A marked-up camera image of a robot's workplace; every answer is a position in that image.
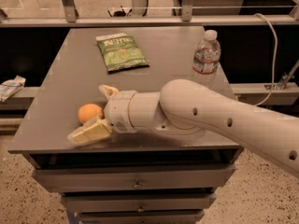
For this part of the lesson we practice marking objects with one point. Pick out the metal railing frame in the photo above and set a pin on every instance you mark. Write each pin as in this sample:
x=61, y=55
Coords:
x=116, y=13

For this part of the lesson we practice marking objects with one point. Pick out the white packet on ledge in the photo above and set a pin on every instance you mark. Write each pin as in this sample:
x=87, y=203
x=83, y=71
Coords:
x=10, y=87

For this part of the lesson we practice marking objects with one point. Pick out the orange fruit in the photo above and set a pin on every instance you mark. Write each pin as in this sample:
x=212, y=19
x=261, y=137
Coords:
x=88, y=111

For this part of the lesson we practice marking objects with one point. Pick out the green chip bag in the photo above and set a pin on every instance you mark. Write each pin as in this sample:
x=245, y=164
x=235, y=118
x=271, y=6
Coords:
x=120, y=52

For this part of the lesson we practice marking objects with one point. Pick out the grey drawer cabinet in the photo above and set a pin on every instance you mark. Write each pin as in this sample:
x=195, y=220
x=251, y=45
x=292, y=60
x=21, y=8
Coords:
x=73, y=81

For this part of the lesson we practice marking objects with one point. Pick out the clear plastic water bottle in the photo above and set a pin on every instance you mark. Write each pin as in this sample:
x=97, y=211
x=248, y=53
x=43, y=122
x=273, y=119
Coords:
x=206, y=58

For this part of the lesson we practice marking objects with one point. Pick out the middle grey drawer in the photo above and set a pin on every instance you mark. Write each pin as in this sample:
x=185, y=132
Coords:
x=138, y=202

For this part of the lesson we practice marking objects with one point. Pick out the grey drawer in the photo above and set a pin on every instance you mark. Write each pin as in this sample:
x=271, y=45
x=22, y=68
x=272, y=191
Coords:
x=134, y=178
x=138, y=202
x=149, y=217

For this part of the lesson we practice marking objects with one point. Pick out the bottom grey drawer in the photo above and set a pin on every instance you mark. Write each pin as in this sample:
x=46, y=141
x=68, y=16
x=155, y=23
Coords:
x=149, y=217

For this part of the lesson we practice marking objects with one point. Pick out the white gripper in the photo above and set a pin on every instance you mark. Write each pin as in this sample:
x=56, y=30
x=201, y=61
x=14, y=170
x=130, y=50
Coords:
x=117, y=112

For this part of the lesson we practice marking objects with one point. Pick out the top grey drawer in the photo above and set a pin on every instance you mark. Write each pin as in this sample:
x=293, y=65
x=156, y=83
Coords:
x=134, y=178

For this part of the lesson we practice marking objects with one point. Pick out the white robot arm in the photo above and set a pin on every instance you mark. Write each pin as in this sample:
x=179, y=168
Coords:
x=183, y=109

